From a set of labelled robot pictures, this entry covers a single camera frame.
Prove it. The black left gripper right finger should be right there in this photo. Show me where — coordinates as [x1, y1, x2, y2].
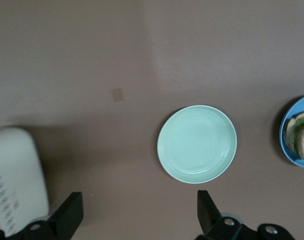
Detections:
[195, 190, 297, 240]

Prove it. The green lettuce leaf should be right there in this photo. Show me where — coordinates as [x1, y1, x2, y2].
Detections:
[292, 114, 304, 154]

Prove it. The blue plate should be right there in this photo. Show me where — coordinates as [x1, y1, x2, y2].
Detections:
[278, 93, 304, 169]

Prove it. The brown tape patch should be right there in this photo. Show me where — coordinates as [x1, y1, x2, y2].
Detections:
[109, 87, 125, 103]

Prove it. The light green plate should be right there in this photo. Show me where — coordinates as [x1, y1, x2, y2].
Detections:
[156, 104, 239, 186]

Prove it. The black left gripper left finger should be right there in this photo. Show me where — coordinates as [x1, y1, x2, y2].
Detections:
[0, 191, 84, 240]

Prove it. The cream and chrome toaster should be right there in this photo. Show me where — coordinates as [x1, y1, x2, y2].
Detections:
[0, 127, 51, 237]

